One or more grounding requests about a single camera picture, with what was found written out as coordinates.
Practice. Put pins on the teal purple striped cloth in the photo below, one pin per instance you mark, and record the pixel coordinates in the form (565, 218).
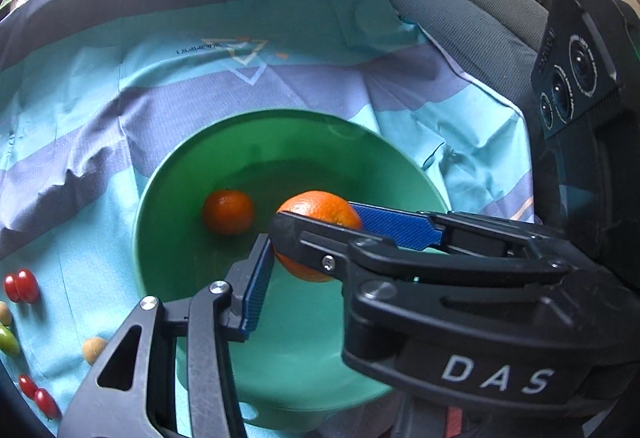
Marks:
(96, 93)

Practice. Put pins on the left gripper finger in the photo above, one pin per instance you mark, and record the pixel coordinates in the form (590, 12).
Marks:
(130, 389)

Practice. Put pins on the large orange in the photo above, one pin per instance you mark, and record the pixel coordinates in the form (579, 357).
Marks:
(323, 211)

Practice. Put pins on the small tangerine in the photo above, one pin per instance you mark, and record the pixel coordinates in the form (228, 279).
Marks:
(228, 212)

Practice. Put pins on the green plastic bowl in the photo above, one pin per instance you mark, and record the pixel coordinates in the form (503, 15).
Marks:
(290, 370)

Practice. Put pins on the tan round fruit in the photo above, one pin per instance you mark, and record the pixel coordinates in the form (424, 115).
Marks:
(92, 348)
(6, 317)

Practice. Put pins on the red cherry tomato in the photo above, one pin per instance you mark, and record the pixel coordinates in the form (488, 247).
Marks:
(10, 288)
(46, 404)
(27, 386)
(27, 286)

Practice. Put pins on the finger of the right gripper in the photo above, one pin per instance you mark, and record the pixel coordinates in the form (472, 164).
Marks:
(327, 252)
(467, 234)

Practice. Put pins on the green oval fruit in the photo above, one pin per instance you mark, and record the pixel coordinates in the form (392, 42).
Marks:
(9, 345)

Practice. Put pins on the black camera box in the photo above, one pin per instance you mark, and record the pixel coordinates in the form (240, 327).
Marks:
(589, 52)

